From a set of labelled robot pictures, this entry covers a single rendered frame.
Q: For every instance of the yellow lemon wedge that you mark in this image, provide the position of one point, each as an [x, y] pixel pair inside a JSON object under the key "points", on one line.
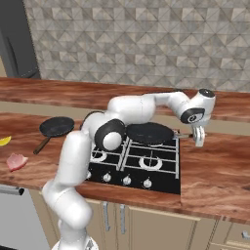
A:
{"points": [[4, 141]]}

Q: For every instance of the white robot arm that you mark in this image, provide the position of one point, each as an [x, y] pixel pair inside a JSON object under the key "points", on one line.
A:
{"points": [[73, 162]]}

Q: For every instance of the wide beige cupboard door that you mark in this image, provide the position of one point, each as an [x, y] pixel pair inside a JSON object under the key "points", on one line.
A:
{"points": [[156, 229]]}

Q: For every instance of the white hob knob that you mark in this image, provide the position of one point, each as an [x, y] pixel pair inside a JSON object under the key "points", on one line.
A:
{"points": [[147, 183], [106, 177], [127, 180], [88, 175]]}

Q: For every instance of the dark grey fridge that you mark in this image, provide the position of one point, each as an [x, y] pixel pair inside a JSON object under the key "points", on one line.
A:
{"points": [[18, 35]]}

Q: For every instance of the narrow beige cupboard door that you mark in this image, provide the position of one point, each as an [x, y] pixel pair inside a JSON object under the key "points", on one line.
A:
{"points": [[97, 224]]}

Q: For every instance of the grey dishwasher door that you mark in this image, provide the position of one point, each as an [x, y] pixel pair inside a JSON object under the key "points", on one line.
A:
{"points": [[19, 221]]}

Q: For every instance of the black gas hob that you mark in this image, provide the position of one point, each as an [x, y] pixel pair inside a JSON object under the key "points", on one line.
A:
{"points": [[153, 177]]}

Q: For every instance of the beige drawer front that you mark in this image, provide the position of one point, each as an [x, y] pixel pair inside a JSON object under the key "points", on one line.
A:
{"points": [[236, 236]]}

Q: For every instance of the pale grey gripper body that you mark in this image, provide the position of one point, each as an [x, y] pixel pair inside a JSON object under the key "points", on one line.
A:
{"points": [[199, 136]]}

